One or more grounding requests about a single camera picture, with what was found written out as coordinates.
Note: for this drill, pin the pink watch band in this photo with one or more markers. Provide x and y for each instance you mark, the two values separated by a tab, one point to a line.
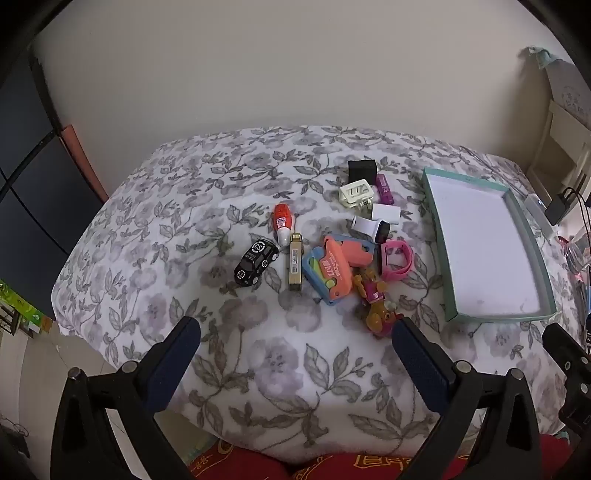
406	261

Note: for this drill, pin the green box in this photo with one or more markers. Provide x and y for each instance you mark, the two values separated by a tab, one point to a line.
18	304

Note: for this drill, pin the clear pouch with pens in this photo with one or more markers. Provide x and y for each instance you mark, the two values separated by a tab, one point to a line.
579	258

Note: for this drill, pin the black charger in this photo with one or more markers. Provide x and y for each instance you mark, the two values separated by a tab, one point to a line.
556	210

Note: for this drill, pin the teal-edged white box tray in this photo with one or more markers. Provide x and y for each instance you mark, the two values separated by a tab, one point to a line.
485	240

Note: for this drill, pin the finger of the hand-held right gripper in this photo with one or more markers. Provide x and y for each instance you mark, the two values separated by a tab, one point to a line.
565	346

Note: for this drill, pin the white charger cube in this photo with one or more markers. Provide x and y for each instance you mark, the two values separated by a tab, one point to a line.
385	214

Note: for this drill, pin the purple lighter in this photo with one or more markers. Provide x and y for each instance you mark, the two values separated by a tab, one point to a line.
384	189

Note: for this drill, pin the cream shelf unit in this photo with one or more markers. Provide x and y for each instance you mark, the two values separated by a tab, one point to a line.
554	147

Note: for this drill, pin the orange white small bottle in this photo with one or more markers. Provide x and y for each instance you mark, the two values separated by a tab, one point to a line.
282	219

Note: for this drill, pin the cream plug adapter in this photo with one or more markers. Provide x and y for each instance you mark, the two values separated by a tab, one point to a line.
354	193

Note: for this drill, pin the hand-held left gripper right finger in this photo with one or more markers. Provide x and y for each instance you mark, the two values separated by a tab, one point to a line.
418	364

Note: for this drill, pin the blue toy magazine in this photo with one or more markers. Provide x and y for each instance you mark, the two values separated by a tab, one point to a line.
334	279

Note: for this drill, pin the gold metal rectangular module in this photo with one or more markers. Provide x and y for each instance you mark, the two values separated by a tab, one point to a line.
295	263

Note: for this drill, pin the pink yellow toy dog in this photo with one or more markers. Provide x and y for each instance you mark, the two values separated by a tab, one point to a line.
376	295

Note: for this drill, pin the black toy car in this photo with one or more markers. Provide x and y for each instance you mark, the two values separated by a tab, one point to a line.
254	263

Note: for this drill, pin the red printed cloth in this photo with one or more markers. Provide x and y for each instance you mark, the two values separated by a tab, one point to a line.
351	466

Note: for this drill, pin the dark cabinet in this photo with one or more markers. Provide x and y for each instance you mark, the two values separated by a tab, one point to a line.
32	207

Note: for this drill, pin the orange board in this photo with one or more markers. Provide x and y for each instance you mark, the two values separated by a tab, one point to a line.
81	157

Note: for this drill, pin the orange toy gun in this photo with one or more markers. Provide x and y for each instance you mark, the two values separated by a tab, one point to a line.
351	251

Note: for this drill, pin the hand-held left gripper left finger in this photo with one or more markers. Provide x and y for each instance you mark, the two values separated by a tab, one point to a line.
173	360

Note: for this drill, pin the floral blanket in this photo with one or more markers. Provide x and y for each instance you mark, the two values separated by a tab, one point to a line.
277	369

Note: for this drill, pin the white power strip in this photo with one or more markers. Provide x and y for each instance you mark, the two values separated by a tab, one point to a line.
538	210

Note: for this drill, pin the black cube box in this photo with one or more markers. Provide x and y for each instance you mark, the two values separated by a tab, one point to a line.
362	171

